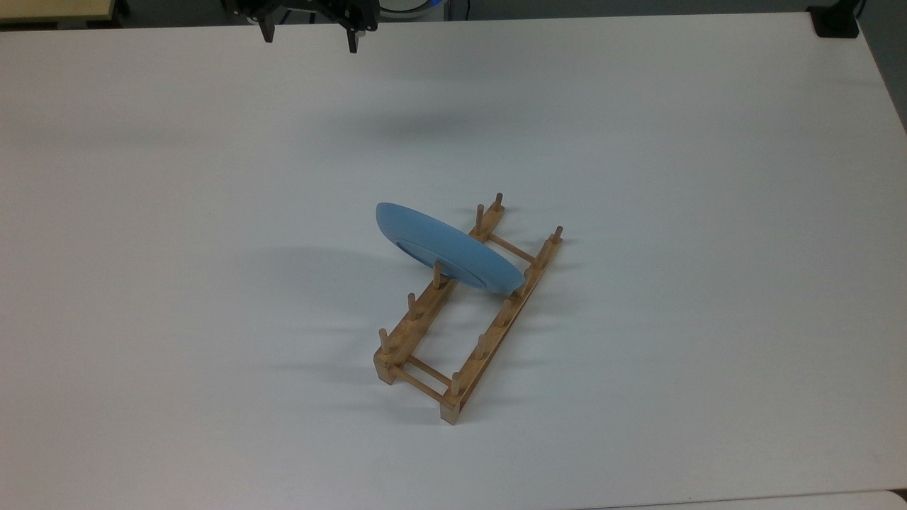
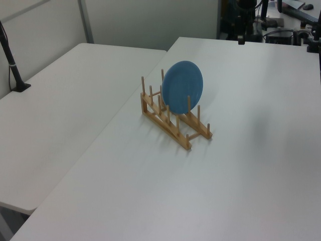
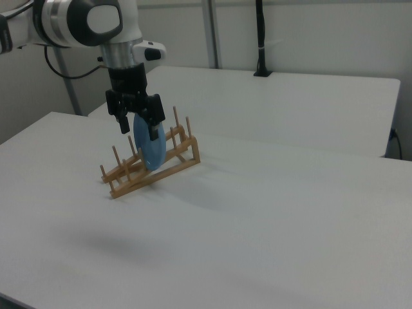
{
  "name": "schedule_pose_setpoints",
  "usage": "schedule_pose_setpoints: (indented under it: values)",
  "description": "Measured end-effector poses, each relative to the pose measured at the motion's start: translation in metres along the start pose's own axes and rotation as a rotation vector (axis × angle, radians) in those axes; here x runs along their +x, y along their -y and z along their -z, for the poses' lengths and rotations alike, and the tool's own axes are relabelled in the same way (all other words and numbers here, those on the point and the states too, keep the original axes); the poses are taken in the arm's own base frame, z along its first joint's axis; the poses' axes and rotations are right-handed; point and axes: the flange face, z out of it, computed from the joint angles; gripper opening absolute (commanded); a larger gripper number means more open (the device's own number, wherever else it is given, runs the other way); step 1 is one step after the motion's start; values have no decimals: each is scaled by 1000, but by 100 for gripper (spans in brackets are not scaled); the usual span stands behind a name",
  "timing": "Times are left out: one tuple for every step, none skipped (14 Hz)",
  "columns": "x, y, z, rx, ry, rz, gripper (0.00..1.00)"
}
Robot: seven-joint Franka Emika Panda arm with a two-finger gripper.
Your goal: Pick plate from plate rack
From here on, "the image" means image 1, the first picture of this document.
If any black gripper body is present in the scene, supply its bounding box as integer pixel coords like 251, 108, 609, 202
225, 0, 380, 33

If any wooden plate rack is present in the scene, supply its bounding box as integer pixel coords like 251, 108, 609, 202
373, 192, 565, 426

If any black table clamp stand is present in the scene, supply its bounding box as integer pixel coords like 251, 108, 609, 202
806, 0, 862, 39

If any blue round plate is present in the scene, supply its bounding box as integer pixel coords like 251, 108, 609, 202
375, 202, 526, 296

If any beige wooden desk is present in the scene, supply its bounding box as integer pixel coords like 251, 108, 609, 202
0, 0, 116, 28

